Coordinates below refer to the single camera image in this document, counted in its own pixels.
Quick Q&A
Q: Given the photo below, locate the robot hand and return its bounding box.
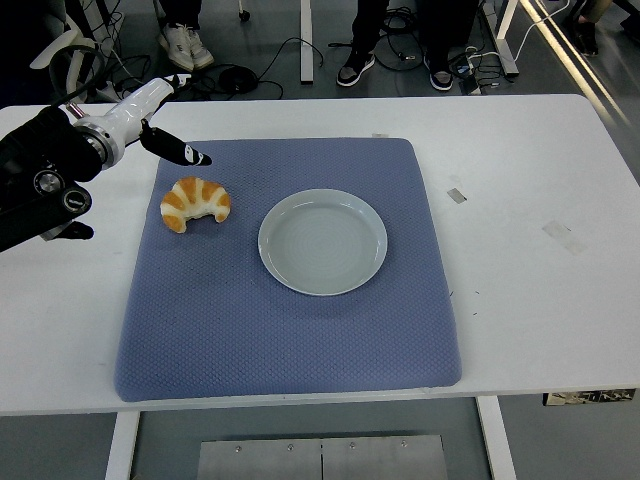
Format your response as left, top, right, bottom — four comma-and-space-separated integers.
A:
102, 73, 213, 168

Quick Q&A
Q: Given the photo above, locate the croissant bread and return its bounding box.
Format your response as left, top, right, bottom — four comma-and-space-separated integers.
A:
159, 176, 232, 234

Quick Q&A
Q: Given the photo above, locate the grey round plate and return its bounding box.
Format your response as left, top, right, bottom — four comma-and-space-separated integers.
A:
257, 188, 389, 298

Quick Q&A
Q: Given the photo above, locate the white power strip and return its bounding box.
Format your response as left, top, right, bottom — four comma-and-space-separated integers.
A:
92, 79, 132, 104

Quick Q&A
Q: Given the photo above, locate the person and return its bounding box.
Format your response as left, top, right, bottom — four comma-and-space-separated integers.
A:
335, 0, 481, 92
152, 0, 216, 72
569, 0, 609, 57

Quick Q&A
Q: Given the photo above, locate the white office chair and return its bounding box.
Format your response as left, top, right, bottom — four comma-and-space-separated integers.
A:
28, 0, 126, 105

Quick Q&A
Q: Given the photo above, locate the blue quilted mat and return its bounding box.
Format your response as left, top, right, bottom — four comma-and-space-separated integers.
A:
113, 137, 463, 404

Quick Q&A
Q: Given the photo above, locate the black power adapter box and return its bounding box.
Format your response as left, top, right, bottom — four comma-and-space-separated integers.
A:
447, 52, 484, 96

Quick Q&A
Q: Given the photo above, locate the white table leg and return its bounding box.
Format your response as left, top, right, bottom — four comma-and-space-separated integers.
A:
474, 394, 519, 480
103, 410, 142, 480

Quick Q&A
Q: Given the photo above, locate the white desk leg with foot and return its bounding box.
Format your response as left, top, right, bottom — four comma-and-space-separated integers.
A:
479, 0, 521, 79

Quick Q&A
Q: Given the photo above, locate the clear tape piece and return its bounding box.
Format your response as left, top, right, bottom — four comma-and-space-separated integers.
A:
540, 220, 586, 256

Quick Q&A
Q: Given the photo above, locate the black coiled cable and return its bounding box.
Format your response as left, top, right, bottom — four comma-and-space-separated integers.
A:
217, 64, 260, 95

